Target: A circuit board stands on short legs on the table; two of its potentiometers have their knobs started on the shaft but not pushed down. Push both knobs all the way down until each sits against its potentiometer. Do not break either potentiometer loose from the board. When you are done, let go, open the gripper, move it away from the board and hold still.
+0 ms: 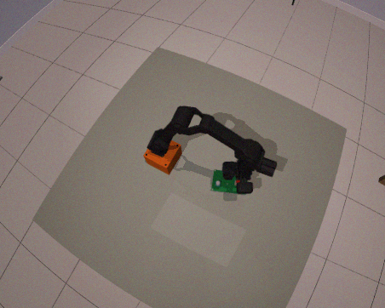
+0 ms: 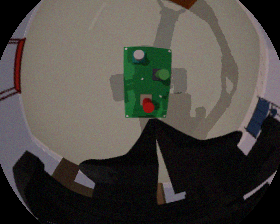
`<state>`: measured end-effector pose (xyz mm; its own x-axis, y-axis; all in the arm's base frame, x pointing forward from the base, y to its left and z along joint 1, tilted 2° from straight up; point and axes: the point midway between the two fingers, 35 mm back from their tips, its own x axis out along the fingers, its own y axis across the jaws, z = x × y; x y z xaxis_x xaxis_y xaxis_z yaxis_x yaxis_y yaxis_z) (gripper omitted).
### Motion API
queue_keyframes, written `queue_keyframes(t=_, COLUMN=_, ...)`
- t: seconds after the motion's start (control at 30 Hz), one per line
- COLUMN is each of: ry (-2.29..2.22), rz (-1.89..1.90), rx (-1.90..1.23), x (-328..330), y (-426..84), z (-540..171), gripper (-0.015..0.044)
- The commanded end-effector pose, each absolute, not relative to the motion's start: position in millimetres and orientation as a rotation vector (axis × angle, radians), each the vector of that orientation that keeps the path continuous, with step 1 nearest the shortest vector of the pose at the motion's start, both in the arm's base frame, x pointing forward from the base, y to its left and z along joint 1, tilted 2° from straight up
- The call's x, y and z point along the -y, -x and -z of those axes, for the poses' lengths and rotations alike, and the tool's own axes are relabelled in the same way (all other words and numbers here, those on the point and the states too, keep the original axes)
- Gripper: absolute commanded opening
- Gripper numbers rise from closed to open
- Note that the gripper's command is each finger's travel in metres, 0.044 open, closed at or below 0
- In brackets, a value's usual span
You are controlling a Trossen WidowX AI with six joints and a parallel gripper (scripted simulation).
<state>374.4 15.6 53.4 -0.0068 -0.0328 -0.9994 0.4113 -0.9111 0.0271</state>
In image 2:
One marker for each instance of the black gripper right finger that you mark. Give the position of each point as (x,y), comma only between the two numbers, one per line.
(184,155)

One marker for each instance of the green circuit board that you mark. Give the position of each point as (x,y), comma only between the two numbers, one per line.
(147,78)

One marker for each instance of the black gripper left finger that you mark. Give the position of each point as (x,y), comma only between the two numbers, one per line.
(139,166)

